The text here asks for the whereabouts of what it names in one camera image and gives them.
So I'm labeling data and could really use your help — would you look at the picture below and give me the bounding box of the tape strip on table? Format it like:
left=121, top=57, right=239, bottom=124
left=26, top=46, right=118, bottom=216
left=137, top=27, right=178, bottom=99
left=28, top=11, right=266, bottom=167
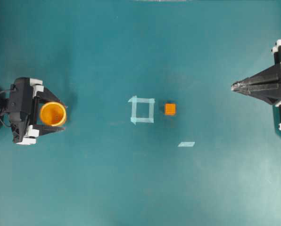
left=178, top=141, right=195, bottom=147

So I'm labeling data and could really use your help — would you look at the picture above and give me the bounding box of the tape square marker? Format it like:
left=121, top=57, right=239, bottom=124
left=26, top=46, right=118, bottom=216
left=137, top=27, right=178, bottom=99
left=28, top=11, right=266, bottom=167
left=128, top=96, right=155, bottom=125

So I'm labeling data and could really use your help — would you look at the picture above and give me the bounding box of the orange cube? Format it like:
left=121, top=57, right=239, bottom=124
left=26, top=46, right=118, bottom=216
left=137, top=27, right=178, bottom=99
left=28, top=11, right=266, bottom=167
left=164, top=103, right=176, bottom=116

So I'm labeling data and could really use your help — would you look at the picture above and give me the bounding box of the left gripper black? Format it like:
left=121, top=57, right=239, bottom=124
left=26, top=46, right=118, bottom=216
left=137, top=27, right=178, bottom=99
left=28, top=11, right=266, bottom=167
left=8, top=77, right=66, bottom=145

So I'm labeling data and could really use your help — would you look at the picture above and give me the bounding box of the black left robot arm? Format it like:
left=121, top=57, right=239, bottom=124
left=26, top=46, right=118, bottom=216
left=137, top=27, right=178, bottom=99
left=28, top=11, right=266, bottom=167
left=0, top=77, right=67, bottom=145

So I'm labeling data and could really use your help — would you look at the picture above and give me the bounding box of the orange plastic cup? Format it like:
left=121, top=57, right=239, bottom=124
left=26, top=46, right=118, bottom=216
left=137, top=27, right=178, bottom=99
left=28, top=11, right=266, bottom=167
left=40, top=102, right=67, bottom=127

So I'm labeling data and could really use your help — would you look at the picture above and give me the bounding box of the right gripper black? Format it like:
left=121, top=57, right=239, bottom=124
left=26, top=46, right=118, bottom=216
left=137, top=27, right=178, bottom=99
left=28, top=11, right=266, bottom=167
left=231, top=39, right=281, bottom=131

